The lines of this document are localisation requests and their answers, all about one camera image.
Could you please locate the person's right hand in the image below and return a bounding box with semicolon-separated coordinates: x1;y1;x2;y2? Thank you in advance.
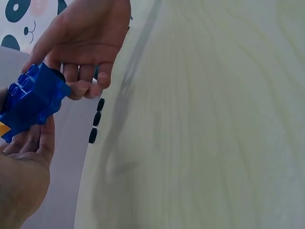
20;0;132;101

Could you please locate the person's left hand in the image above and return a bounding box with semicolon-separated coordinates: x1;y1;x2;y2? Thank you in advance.
0;87;56;229

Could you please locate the blue toy building block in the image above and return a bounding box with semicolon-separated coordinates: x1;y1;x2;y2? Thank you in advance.
0;61;72;144

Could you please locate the yellow toy block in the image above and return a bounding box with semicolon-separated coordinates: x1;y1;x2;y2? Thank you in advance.
0;122;12;138

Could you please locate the black toy wheel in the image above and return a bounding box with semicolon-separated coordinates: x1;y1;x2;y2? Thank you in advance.
88;127;99;145
50;68;67;83
92;111;102;126
96;98;106;112

